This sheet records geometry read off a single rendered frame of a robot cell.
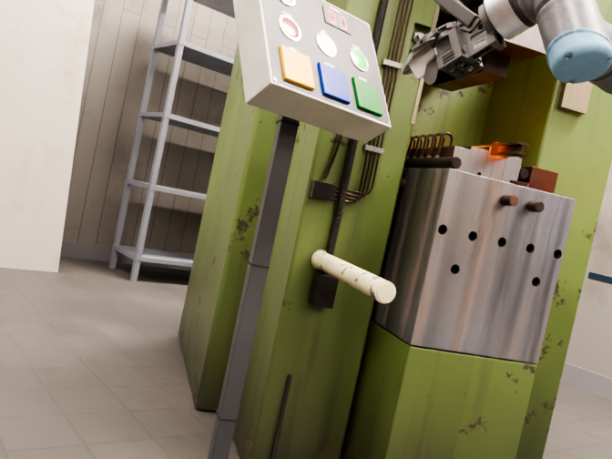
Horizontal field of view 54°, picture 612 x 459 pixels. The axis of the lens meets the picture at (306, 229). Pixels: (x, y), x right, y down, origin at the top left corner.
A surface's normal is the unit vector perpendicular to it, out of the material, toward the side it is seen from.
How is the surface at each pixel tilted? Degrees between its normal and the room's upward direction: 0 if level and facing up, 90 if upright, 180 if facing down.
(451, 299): 90
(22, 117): 79
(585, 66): 150
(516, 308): 90
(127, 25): 90
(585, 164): 90
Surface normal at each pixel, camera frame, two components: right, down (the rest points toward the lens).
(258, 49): -0.74, -0.13
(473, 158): 0.26, 0.10
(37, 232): 0.63, -0.03
